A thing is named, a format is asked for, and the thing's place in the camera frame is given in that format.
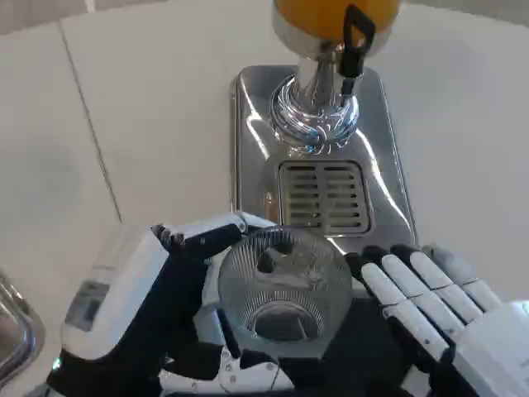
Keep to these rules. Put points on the steel drip tray base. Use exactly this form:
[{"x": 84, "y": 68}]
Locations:
[{"x": 256, "y": 136}]

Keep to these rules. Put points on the black dispenser tap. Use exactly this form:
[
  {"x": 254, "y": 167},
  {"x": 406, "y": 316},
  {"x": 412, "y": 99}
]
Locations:
[{"x": 354, "y": 45}]

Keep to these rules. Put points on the clear ribbed glass cup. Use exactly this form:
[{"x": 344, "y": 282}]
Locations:
[{"x": 285, "y": 289}]

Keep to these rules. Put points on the steel tray with rounded corner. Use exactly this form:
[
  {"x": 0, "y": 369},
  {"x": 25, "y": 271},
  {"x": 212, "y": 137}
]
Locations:
[{"x": 18, "y": 331}]

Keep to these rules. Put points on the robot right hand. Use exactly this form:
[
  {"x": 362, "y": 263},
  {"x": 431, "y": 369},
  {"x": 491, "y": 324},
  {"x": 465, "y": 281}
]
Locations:
[{"x": 438, "y": 306}]

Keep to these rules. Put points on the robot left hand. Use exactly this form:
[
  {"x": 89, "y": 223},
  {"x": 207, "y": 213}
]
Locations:
[{"x": 136, "y": 289}]

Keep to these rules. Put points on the orange juice drink dispenser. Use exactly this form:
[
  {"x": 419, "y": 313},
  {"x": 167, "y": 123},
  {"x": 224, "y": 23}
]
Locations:
[{"x": 314, "y": 37}]

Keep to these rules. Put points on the slotted steel drip grid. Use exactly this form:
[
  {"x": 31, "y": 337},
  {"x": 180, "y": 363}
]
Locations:
[{"x": 324, "y": 194}]

